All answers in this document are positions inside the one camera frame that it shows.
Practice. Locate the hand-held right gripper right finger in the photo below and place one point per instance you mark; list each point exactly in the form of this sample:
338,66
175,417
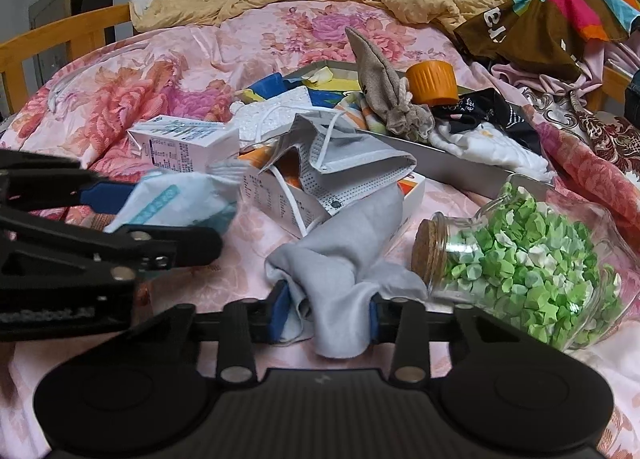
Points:
376,321

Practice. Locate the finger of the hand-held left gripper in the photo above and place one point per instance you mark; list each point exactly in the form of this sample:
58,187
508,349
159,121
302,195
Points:
190,246
107,198

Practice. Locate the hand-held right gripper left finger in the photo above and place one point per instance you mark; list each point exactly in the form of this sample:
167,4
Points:
279,311

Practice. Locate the tissue packet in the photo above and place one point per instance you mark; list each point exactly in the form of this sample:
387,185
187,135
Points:
170,199

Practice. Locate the grey cloth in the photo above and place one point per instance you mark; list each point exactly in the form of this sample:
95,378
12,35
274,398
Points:
340,259

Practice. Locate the grey metal tray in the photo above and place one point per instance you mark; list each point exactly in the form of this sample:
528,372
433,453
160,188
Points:
450,161

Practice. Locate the white orange box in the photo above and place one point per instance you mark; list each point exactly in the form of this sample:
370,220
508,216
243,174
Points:
270,199

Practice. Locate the white blue carton box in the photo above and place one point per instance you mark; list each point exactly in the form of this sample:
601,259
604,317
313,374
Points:
185,144

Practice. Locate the pink floral quilt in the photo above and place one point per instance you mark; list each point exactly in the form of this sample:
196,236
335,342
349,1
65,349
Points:
150,89

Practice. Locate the white textured pad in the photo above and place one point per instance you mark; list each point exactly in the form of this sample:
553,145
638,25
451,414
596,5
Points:
260,114

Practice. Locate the glass jar of paper stars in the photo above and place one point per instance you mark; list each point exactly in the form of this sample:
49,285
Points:
525,259

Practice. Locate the grey face mask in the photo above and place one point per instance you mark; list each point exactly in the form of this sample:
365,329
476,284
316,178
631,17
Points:
360,159

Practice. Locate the cartoon printed towel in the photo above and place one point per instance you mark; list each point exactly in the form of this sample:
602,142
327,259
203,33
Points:
272,86

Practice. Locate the grey door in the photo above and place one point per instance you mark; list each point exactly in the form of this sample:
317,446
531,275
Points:
50,4

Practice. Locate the white cloth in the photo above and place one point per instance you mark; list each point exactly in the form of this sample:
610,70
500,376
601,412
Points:
490,154

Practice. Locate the striped baby sock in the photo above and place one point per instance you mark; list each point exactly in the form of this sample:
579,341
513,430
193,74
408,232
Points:
357,111

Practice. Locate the black patterned cloth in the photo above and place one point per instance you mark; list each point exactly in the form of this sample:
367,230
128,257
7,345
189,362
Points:
500,114

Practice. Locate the orange plastic cup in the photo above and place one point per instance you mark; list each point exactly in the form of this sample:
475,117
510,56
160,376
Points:
432,81

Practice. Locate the colourful striped brown garment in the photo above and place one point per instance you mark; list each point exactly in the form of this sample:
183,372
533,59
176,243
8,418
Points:
540,24

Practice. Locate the pale pink cloth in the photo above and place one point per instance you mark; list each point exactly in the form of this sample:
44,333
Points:
620,59

